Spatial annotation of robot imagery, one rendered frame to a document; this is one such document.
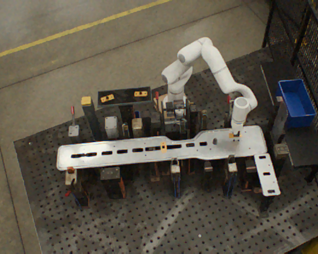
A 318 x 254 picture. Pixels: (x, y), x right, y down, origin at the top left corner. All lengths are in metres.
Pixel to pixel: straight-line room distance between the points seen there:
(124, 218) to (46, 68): 2.49
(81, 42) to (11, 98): 1.10
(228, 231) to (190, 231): 0.25
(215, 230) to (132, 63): 2.45
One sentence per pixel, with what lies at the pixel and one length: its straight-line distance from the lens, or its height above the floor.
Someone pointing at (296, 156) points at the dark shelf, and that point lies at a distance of 2.52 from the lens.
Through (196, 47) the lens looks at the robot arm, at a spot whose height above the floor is 1.54.
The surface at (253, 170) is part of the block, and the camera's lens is 2.46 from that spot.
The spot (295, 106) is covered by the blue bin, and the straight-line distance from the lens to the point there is 2.74.
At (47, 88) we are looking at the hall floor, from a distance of 4.39.
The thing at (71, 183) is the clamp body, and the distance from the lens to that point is 2.40.
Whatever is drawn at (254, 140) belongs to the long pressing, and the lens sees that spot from 2.56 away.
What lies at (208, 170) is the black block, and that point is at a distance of 2.42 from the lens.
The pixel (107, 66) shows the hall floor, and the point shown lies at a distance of 4.43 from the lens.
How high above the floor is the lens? 3.11
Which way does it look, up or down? 55 degrees down
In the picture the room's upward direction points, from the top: 6 degrees counter-clockwise
